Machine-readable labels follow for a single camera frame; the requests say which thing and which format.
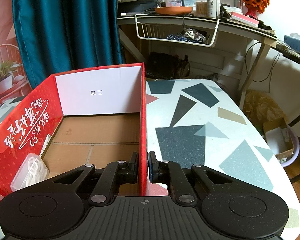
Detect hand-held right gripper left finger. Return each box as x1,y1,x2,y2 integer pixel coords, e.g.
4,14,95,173
52,151,140,205

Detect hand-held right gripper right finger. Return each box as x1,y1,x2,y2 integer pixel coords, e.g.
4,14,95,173
148,151,237,205

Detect red cardboard box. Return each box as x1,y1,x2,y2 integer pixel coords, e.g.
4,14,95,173
0,62,148,204

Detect black bag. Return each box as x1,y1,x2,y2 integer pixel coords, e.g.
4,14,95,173
148,52,191,79

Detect yellow plastic bag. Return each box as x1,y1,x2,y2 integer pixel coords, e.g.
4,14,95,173
242,90,288,130

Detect small cardboard box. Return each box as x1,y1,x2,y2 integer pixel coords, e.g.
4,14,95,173
262,117,294,155

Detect silver foil packets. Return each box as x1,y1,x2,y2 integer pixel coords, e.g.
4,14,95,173
182,29,206,43

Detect purple basin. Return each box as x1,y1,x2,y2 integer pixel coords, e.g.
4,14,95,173
262,124,300,168

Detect teal curtain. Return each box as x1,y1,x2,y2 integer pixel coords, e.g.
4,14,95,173
12,0,127,89

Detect orange tray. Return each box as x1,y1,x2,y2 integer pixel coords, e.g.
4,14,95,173
154,6,193,15

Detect clear container with pink contents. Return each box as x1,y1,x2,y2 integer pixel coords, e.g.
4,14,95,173
160,0,183,8

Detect cotton swab container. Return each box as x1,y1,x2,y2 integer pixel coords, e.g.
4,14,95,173
195,1,208,17

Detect cluttered white desk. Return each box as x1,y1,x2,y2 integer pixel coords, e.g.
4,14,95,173
117,14,300,100

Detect pink box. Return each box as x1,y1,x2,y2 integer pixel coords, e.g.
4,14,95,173
230,12,260,27

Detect white bottle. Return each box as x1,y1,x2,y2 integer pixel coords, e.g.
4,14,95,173
206,0,220,18

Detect red vase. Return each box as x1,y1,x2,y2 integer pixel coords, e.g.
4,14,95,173
245,6,260,20

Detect blue tissue box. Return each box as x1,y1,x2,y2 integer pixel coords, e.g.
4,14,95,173
284,34,300,53

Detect blue rope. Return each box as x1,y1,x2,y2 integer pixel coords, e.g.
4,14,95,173
167,34,190,42

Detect white wire basket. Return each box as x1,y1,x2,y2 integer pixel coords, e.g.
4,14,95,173
135,14,220,48

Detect black cable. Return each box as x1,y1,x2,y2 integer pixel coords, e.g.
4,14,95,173
245,41,280,83

